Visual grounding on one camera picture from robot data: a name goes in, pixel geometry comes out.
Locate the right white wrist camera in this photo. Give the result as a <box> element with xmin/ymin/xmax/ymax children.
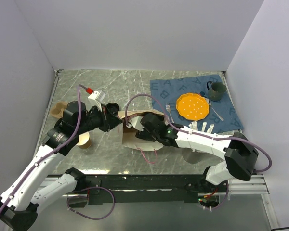
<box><xmin>126</xmin><ymin>115</ymin><xmax>144</xmax><ymax>131</ymax></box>

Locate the blue lettered cloth placemat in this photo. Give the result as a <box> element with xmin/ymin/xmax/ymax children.
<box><xmin>150</xmin><ymin>75</ymin><xmax>243</xmax><ymax>133</ymax></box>

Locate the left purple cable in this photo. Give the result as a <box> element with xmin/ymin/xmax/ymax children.
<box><xmin>0</xmin><ymin>84</ymin><xmax>89</xmax><ymax>231</ymax></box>

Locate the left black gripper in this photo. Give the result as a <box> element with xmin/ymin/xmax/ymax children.
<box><xmin>75</xmin><ymin>103</ymin><xmax>123</xmax><ymax>134</ymax></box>

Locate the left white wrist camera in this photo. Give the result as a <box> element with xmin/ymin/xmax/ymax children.
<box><xmin>86</xmin><ymin>88</ymin><xmax>106</xmax><ymax>111</ymax></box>

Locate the silver spoon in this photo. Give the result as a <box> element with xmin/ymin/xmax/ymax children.
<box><xmin>200</xmin><ymin>91</ymin><xmax>224</xmax><ymax>121</ymax></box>

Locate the silver fork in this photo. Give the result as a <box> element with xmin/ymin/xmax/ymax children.
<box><xmin>165</xmin><ymin>103</ymin><xmax>174</xmax><ymax>123</ymax></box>

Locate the dark green mug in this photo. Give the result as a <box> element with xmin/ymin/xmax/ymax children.
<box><xmin>206</xmin><ymin>81</ymin><xmax>227</xmax><ymax>102</ymax></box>

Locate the black plastic cup lid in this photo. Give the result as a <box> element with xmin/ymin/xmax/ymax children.
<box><xmin>106</xmin><ymin>103</ymin><xmax>120</xmax><ymax>116</ymax></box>

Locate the purple cable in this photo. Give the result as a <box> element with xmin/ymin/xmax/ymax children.
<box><xmin>124</xmin><ymin>93</ymin><xmax>273</xmax><ymax>174</ymax></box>
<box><xmin>0</xmin><ymin>84</ymin><xmax>89</xmax><ymax>231</ymax></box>

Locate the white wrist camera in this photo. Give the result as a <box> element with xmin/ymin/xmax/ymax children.
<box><xmin>126</xmin><ymin>115</ymin><xmax>144</xmax><ymax>131</ymax></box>
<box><xmin>86</xmin><ymin>88</ymin><xmax>106</xmax><ymax>111</ymax></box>

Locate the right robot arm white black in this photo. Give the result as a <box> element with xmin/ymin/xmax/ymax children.
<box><xmin>127</xmin><ymin>113</ymin><xmax>259</xmax><ymax>192</ymax></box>

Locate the black mounting base rail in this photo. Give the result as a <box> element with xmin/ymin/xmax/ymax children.
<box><xmin>57</xmin><ymin>173</ymin><xmax>232</xmax><ymax>205</ymax></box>

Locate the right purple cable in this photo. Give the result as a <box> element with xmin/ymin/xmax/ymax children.
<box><xmin>124</xmin><ymin>93</ymin><xmax>273</xmax><ymax>174</ymax></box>

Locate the pink cream paper gift bag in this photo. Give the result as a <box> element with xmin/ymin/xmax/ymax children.
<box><xmin>118</xmin><ymin>109</ymin><xmax>165</xmax><ymax>164</ymax></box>

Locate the orange dotted plate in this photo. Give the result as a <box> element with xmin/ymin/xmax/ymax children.
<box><xmin>176</xmin><ymin>93</ymin><xmax>210</xmax><ymax>121</ymax></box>

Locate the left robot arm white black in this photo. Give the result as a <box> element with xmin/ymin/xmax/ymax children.
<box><xmin>0</xmin><ymin>101</ymin><xmax>122</xmax><ymax>231</ymax></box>

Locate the brown paper coffee cup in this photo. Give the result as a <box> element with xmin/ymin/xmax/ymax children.
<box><xmin>76</xmin><ymin>132</ymin><xmax>91</xmax><ymax>149</ymax></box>

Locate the grey cylindrical straw holder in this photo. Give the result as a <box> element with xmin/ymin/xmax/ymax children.
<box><xmin>182</xmin><ymin>149</ymin><xmax>207</xmax><ymax>164</ymax></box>

